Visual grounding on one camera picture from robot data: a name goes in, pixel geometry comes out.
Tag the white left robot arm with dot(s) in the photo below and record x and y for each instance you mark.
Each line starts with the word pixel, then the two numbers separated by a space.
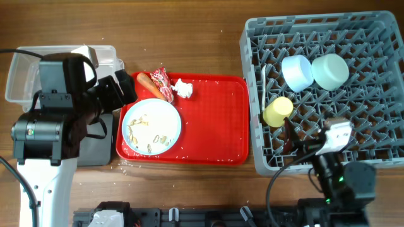
pixel 46 139

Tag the white plastic spoon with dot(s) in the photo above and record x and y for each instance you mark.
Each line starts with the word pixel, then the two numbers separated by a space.
pixel 263 97

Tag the orange carrot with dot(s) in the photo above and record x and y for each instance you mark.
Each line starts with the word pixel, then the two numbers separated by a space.
pixel 145 81

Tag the clear plastic bin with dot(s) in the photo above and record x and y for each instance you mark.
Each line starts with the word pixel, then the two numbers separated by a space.
pixel 23 77

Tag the black plastic bin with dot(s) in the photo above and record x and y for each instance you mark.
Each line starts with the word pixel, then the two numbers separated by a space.
pixel 97 152

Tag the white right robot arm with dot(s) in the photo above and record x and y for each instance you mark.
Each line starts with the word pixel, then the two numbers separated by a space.
pixel 347 188

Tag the yellow plastic cup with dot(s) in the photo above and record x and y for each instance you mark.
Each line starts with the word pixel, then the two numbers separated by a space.
pixel 277 110

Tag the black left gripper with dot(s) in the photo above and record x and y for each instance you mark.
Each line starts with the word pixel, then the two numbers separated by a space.
pixel 108 84

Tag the red plastic tray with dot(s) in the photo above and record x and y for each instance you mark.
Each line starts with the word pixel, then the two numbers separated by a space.
pixel 215 124

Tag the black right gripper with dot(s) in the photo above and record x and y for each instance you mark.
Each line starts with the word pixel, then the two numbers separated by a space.
pixel 307 148

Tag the light blue bowl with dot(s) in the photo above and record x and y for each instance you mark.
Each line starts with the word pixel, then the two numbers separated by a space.
pixel 297 72

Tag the blue plate with rice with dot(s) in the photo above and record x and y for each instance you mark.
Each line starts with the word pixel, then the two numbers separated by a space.
pixel 151 127

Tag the red snack wrapper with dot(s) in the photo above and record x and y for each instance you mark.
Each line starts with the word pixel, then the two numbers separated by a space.
pixel 162 82

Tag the green bowl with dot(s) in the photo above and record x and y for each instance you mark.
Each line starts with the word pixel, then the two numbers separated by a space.
pixel 330 71

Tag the grey dishwasher rack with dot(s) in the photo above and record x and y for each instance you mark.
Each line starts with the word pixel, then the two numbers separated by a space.
pixel 372 98

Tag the crumpled white tissue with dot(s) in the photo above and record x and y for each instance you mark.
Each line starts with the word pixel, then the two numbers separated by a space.
pixel 184 90

